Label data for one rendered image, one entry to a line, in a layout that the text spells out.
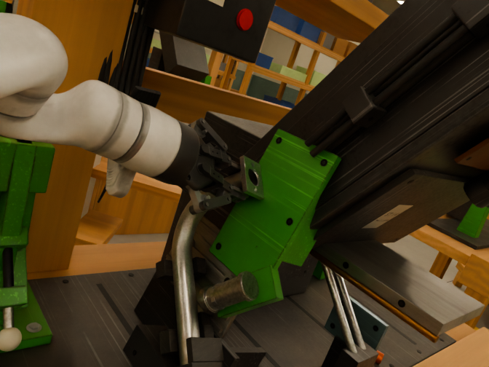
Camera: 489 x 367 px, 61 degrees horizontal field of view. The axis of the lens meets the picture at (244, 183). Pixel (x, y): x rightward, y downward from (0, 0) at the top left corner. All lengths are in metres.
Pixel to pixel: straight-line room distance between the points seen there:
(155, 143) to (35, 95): 0.13
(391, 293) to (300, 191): 0.18
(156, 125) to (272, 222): 0.21
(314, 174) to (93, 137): 0.28
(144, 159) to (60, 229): 0.39
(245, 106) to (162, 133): 0.60
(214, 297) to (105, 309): 0.25
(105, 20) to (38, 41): 0.35
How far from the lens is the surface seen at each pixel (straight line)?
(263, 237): 0.57
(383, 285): 0.61
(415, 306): 0.59
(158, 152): 0.45
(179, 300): 0.61
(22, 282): 0.63
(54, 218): 0.80
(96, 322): 0.72
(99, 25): 0.72
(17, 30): 0.39
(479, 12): 0.49
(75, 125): 0.42
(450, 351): 1.11
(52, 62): 0.38
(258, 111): 1.06
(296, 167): 0.57
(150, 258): 0.97
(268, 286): 0.55
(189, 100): 0.93
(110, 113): 0.42
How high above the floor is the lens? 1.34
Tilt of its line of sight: 15 degrees down
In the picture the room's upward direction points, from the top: 19 degrees clockwise
